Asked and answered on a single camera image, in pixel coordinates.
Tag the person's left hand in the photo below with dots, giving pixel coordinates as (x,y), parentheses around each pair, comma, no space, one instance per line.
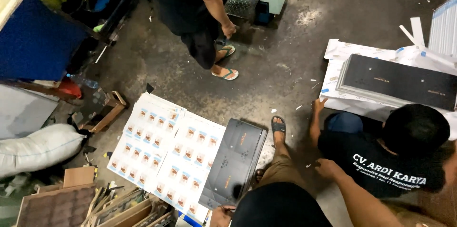
(220,218)

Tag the person's right hand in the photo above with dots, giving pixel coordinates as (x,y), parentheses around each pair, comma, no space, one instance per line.
(328,170)

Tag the person's right fingers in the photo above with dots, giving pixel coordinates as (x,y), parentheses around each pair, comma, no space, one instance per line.
(320,169)

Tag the person's left fingers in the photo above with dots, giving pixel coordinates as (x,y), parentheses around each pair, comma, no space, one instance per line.
(227,210)

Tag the person's khaki trousers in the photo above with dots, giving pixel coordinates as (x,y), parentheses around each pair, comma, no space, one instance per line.
(282,171)

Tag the stack of black printed sheets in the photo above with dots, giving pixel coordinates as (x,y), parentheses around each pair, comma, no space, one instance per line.
(234,162)

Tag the person's black sandal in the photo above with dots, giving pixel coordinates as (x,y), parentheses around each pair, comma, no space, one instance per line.
(259,174)
(278,125)

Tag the person's black shirt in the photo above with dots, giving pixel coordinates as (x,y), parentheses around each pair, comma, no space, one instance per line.
(280,207)

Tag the stack of white label sheets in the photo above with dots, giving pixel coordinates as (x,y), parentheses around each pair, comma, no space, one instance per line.
(187,170)
(148,141)

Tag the heap of wooden scraps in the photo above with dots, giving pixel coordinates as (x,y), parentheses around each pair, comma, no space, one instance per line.
(125,209)

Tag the white wrapping paper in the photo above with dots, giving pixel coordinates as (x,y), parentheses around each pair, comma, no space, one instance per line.
(342,62)

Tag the large stack of black sheets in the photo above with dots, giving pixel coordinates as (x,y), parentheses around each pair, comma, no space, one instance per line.
(400,80)

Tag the green flip-flop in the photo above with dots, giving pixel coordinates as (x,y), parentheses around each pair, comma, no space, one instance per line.
(225,74)
(225,52)

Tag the small brown cardboard piece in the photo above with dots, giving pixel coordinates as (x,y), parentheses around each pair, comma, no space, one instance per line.
(79,176)

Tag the white paper strips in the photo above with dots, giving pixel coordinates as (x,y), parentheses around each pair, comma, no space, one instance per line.
(416,31)

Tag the brown embossed board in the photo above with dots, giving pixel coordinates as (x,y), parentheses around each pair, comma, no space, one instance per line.
(55,207)

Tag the metal tread plate step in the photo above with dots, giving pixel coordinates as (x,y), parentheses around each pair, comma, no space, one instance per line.
(241,6)

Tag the stack of white ribbed sheets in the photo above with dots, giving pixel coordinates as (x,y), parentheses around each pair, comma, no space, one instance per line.
(444,27)

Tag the clear plastic water bottle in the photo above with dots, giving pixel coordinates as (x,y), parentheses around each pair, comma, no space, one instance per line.
(85,81)

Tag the red plastic container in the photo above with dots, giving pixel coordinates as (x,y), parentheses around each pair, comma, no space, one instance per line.
(69,89)

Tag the white filled sack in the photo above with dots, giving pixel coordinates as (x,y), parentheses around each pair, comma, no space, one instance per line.
(35,148)

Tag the grey board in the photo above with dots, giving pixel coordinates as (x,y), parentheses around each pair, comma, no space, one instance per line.
(23,111)

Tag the blue bucket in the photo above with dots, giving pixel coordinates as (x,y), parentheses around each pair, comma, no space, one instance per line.
(99,1)

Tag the blue topped table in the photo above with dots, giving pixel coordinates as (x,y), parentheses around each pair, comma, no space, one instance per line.
(35,37)

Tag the wooden frame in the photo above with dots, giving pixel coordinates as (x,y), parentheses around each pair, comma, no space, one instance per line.
(103,111)

